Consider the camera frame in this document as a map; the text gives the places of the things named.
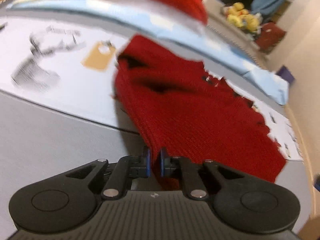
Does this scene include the grey deer print bedsheet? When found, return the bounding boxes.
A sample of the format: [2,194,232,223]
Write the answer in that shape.
[1,14,310,239]

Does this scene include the purple paper bag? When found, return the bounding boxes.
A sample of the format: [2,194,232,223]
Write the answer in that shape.
[276,65,295,85]

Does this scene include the light blue folded duvet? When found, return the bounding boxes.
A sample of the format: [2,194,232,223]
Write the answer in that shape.
[7,0,289,105]

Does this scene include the small red knit sweater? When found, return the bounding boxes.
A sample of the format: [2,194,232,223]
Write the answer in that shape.
[114,35,286,183]

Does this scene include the wooden bed frame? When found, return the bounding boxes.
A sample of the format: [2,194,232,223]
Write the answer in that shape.
[285,105,319,239]

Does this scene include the dark red plush toy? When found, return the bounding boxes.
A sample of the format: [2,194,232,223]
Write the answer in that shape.
[255,22,286,54]

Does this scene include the yellow plush toy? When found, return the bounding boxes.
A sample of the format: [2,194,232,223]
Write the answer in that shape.
[223,2,261,33]

